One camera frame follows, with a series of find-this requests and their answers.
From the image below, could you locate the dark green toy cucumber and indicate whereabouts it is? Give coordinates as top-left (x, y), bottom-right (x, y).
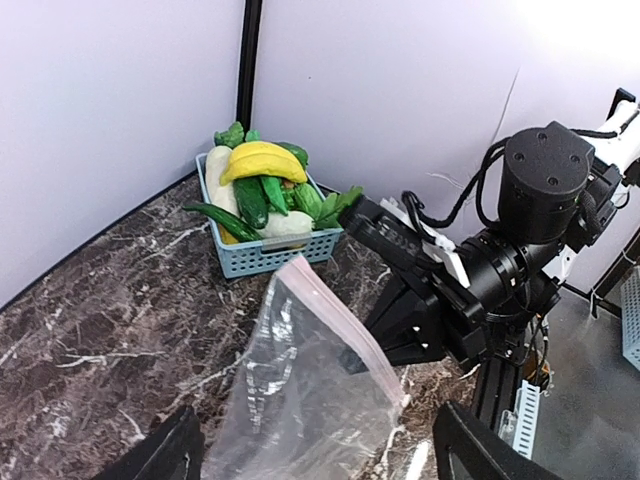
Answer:
top-left (233, 177), bottom-right (268, 230)

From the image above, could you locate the black left frame post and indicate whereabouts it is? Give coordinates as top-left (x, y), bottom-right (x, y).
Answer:
top-left (236, 0), bottom-right (263, 130)

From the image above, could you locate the blue basket with bagged food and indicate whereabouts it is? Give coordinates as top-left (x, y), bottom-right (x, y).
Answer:
top-left (620, 266), bottom-right (640, 370)

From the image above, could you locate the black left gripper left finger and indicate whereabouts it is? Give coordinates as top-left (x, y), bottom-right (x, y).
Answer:
top-left (94, 405), bottom-right (205, 480)

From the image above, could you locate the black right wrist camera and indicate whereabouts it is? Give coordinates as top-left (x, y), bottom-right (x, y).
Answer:
top-left (338, 195), bottom-right (471, 288)

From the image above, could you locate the green toy lettuce leaf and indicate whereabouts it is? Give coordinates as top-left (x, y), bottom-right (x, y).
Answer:
top-left (314, 186), bottom-right (363, 230)

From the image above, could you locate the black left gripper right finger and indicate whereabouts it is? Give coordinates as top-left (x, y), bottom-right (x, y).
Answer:
top-left (432, 401), bottom-right (559, 480)

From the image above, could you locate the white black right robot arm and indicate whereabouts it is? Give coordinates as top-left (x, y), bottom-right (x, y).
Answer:
top-left (353, 90), bottom-right (639, 369)

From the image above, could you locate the yellow toy banana bunch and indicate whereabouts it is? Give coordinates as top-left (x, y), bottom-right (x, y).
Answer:
top-left (220, 141), bottom-right (308, 186)

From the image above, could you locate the green toy okra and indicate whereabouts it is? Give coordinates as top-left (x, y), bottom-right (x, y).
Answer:
top-left (260, 175), bottom-right (289, 215)

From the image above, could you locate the clear zip top bag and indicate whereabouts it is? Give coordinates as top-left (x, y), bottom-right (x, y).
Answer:
top-left (201, 256), bottom-right (405, 479)

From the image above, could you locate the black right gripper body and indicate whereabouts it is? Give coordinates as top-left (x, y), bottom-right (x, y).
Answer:
top-left (364, 271), bottom-right (490, 372)

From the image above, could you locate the grey slotted cable duct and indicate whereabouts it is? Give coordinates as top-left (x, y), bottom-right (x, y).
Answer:
top-left (498, 380), bottom-right (540, 460)

